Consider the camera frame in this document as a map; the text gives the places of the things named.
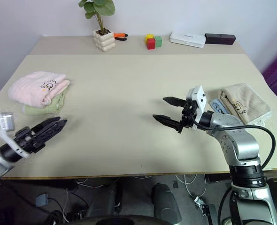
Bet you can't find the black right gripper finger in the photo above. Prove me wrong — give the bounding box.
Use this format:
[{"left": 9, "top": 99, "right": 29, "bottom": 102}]
[
  {"left": 152, "top": 114, "right": 183, "bottom": 130},
  {"left": 162, "top": 96, "right": 188, "bottom": 108}
]

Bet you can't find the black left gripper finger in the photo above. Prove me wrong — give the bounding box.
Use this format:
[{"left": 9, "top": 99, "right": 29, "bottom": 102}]
[
  {"left": 38, "top": 120, "right": 68, "bottom": 143},
  {"left": 31, "top": 116, "right": 62, "bottom": 132}
]

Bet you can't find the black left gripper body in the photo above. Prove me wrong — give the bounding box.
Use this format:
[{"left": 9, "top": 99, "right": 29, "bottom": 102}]
[{"left": 14, "top": 126, "right": 46, "bottom": 154}]

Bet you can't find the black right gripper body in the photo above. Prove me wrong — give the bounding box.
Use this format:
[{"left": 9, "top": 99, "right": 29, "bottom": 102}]
[{"left": 177, "top": 100, "right": 198, "bottom": 135}]

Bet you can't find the pink towel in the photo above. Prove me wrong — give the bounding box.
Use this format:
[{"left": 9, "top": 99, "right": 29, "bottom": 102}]
[{"left": 8, "top": 71, "right": 71, "bottom": 109}]

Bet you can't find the light green towel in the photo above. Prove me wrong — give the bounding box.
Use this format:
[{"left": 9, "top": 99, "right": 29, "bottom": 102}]
[{"left": 22, "top": 90, "right": 68, "bottom": 116}]

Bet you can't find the light blue folded towel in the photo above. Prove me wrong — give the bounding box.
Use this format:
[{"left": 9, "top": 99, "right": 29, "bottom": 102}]
[{"left": 210, "top": 98, "right": 232, "bottom": 116}]

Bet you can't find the beige folded towel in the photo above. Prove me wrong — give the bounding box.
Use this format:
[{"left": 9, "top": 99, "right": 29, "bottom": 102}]
[{"left": 217, "top": 82, "right": 272, "bottom": 125}]

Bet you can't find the grey blue small box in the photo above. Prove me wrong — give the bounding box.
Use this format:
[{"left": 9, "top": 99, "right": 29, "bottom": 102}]
[{"left": 36, "top": 193, "right": 50, "bottom": 208}]

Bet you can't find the white flat box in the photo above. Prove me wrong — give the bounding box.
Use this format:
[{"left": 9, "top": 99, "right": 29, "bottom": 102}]
[{"left": 169, "top": 31, "right": 206, "bottom": 49}]

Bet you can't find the black rectangular box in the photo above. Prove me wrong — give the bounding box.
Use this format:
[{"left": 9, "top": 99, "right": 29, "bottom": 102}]
[{"left": 204, "top": 33, "right": 236, "bottom": 45}]

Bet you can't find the dark rounded shape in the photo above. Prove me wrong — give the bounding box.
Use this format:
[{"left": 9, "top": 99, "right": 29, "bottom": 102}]
[{"left": 151, "top": 184, "right": 183, "bottom": 225}]

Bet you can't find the small metal clip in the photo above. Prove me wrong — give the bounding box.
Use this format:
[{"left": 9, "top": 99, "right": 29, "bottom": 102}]
[{"left": 193, "top": 196, "right": 205, "bottom": 208}]

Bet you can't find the orange marker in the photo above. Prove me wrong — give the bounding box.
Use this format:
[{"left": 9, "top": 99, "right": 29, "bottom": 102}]
[{"left": 114, "top": 32, "right": 129, "bottom": 42}]

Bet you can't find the white bubbled plant pot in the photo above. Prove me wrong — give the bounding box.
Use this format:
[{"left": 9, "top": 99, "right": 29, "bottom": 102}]
[{"left": 92, "top": 28, "right": 116, "bottom": 53}]

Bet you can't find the green leafy plant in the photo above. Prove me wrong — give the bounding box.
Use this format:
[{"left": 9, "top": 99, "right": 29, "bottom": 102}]
[{"left": 78, "top": 0, "right": 116, "bottom": 33}]

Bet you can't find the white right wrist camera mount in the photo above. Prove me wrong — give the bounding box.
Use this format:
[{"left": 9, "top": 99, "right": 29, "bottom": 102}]
[{"left": 185, "top": 85, "right": 208, "bottom": 131}]

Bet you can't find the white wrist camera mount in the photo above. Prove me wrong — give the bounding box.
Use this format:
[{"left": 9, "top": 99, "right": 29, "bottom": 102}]
[
  {"left": 185, "top": 85, "right": 208, "bottom": 131},
  {"left": 0, "top": 112, "right": 30, "bottom": 159}
]

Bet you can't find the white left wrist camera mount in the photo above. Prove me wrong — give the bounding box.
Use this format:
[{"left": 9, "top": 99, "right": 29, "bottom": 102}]
[{"left": 0, "top": 112, "right": 30, "bottom": 159}]

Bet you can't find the thin white wire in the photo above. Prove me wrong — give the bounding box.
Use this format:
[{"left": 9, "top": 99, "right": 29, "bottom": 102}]
[{"left": 75, "top": 178, "right": 106, "bottom": 188}]

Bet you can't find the white cable under table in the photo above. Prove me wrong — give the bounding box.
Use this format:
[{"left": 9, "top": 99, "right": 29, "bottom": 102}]
[{"left": 176, "top": 173, "right": 207, "bottom": 198}]

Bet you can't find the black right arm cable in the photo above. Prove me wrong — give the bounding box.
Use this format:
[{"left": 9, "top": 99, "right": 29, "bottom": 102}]
[{"left": 191, "top": 116, "right": 277, "bottom": 169}]

